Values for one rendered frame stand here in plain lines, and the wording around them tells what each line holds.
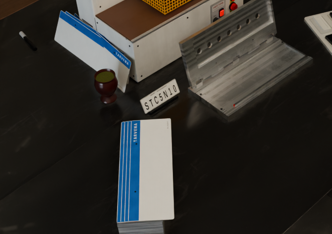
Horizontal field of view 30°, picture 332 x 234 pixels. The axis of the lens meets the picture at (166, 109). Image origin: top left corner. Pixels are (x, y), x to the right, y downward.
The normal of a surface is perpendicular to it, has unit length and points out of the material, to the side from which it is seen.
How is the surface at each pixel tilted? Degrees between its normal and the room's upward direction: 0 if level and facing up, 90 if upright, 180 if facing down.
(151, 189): 0
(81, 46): 63
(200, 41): 75
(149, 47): 90
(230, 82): 0
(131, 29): 0
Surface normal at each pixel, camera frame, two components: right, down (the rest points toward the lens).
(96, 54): -0.69, 0.12
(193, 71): 0.61, 0.29
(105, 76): -0.07, -0.72
